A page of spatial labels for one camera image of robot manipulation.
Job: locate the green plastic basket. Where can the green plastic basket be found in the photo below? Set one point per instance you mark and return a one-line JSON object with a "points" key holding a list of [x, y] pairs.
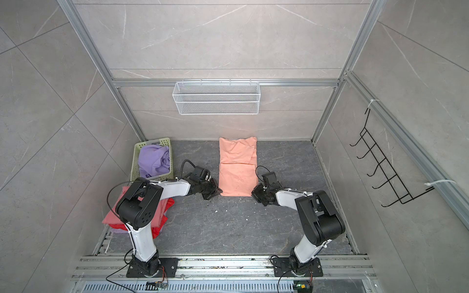
{"points": [[135, 168]]}

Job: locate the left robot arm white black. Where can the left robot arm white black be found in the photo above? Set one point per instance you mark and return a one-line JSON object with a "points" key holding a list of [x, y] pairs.
{"points": [[137, 208]]}

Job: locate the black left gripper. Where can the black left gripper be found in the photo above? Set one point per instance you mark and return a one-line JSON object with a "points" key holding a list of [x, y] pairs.
{"points": [[217, 191]]}

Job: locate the lavender folded t-shirt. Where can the lavender folded t-shirt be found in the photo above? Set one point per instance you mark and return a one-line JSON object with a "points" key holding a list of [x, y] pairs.
{"points": [[118, 231]]}

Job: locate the purple t-shirt in basket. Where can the purple t-shirt in basket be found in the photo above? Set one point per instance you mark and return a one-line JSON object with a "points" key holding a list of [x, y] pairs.
{"points": [[154, 161]]}

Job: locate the white wire mesh basket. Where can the white wire mesh basket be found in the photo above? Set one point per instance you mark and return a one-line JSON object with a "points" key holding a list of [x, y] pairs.
{"points": [[217, 98]]}

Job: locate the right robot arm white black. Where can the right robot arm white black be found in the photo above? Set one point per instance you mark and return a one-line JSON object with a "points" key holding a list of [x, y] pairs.
{"points": [[319, 218]]}

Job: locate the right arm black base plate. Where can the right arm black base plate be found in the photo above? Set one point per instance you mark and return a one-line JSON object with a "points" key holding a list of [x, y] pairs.
{"points": [[282, 267]]}

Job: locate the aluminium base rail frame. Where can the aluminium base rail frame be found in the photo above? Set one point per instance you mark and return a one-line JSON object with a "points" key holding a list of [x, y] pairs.
{"points": [[225, 274]]}

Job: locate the pink folded t-shirt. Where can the pink folded t-shirt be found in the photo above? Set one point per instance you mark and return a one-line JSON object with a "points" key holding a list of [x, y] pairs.
{"points": [[110, 216]]}

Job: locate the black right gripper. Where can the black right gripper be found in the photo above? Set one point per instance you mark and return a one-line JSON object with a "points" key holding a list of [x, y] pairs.
{"points": [[256, 192]]}

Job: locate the salmon pink printed t-shirt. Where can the salmon pink printed t-shirt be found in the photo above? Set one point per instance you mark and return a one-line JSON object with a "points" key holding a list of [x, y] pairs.
{"points": [[238, 161]]}

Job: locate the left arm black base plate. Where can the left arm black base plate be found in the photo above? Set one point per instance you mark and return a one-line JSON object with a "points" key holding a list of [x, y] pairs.
{"points": [[168, 266]]}

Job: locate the black wire hook rack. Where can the black wire hook rack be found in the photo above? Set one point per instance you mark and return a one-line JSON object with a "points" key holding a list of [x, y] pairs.
{"points": [[400, 193]]}

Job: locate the white zip tie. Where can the white zip tie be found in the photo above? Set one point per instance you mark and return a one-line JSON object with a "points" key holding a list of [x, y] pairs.
{"points": [[439, 182]]}

